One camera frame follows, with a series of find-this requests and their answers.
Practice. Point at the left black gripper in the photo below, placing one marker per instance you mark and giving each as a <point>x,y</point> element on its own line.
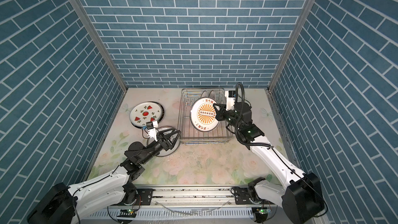
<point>161,146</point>

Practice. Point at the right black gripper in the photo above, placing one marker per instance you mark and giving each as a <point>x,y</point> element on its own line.
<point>221,113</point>

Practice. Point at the patterned brown white plate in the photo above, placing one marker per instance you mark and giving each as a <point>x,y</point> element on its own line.
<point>168,152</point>

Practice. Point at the dark patterned rim plate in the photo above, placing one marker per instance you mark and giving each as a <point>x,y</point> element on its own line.
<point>161,115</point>

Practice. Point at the strawberry print blue rim plate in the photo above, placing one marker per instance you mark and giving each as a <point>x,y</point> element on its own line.
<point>146,114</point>

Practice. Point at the red rim white plate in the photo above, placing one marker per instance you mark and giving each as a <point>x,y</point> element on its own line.
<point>203,115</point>

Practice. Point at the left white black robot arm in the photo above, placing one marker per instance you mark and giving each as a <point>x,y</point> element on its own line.
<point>64,204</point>

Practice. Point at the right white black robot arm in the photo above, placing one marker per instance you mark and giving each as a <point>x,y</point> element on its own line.
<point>299,193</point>

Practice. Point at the left green circuit board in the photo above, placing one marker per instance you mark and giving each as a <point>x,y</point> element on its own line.
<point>127,213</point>

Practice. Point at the green circuit board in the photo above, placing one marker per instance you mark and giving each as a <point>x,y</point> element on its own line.
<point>127,213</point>
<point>261,212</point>

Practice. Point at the right green circuit board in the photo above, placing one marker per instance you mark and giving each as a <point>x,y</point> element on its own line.
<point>261,212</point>

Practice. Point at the silver wire dish rack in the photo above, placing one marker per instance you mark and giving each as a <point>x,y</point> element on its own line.
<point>190,135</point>

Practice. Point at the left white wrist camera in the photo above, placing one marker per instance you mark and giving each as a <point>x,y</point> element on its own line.
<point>151,128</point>

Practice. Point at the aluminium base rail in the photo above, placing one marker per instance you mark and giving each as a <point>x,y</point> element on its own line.
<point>188,203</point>

